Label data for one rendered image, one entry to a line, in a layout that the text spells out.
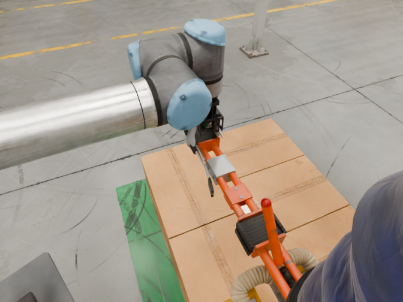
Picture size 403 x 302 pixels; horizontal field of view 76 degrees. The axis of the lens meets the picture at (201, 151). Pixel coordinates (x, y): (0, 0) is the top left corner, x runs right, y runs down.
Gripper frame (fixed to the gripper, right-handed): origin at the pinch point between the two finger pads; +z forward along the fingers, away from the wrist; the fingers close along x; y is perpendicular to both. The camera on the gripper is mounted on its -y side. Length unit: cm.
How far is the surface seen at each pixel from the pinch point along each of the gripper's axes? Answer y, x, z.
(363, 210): 50, -5, -39
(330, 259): 51, -5, -29
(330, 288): 53, -7, -29
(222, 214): -4, 14, 67
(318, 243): 29, 51, 67
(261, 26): -242, 187, 85
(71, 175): -113, -75, 121
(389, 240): 53, -8, -42
